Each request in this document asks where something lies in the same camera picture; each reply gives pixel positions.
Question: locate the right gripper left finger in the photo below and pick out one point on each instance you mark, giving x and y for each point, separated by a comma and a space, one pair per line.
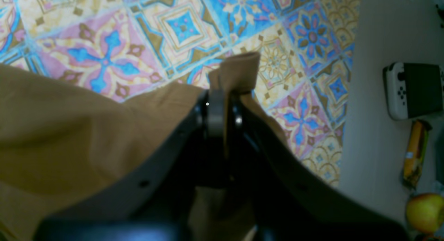
153, 201

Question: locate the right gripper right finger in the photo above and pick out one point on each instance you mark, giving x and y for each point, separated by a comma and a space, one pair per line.
289, 202

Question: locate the brown t-shirt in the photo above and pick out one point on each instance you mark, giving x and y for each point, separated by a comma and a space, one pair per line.
60, 143

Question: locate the green red apple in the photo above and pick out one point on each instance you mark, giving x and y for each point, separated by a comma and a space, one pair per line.
424, 212

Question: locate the yellow snack wrapper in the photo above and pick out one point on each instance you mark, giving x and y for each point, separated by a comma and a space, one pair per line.
415, 153

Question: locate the patterned tile tablecloth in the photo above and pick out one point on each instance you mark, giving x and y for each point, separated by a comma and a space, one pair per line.
120, 48

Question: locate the white game controller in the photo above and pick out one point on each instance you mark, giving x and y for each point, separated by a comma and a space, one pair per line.
413, 90

